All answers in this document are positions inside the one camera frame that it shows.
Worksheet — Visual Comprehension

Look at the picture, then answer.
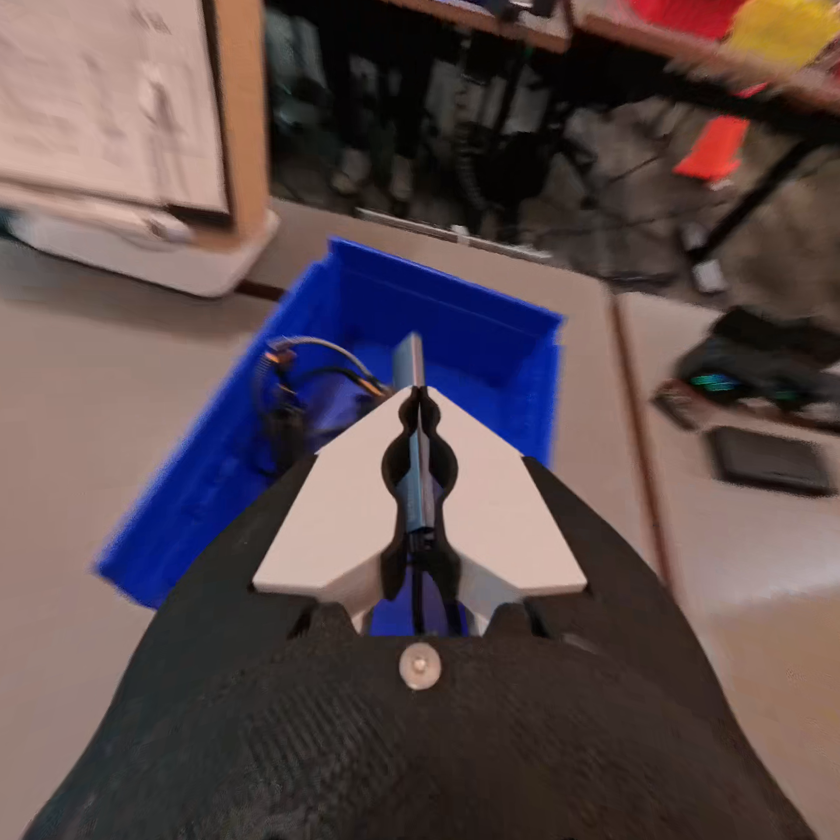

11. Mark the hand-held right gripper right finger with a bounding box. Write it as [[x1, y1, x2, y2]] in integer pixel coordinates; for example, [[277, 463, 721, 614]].
[[422, 386, 588, 636]]

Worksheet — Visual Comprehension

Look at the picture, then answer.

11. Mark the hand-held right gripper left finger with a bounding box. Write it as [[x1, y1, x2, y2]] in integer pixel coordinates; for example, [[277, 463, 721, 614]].
[[251, 386, 422, 636]]

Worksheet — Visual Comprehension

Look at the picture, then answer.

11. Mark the grey USB hub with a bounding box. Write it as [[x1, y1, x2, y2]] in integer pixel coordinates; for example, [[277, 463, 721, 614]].
[[392, 331, 471, 636]]

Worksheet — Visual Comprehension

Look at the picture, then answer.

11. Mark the large blue storage bin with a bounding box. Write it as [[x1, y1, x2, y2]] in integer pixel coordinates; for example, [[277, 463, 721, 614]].
[[94, 236, 567, 637]]

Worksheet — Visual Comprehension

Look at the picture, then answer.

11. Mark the grey desk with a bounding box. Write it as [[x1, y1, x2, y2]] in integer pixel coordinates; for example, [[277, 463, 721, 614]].
[[0, 197, 840, 840]]

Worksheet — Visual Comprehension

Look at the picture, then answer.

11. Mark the black power bank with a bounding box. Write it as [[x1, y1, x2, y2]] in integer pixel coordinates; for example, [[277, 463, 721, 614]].
[[709, 427, 838, 497]]

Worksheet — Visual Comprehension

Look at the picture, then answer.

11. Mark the orange plastic object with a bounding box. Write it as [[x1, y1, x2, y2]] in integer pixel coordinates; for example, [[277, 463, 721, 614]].
[[672, 115, 753, 186]]

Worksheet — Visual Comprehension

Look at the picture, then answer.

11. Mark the white document stand with papers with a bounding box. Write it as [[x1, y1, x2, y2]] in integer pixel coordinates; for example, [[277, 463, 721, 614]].
[[0, 0, 282, 299]]

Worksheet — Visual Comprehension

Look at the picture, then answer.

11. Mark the yellow storage bin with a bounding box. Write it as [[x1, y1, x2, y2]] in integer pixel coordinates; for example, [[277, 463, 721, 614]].
[[725, 0, 840, 68]]

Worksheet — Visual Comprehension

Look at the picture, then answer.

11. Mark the coiled black cable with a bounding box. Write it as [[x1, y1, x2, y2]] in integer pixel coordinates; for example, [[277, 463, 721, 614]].
[[262, 336, 395, 398]]

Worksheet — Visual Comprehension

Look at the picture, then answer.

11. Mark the black action camera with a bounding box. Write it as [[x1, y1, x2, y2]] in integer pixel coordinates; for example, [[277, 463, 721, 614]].
[[653, 307, 840, 432]]

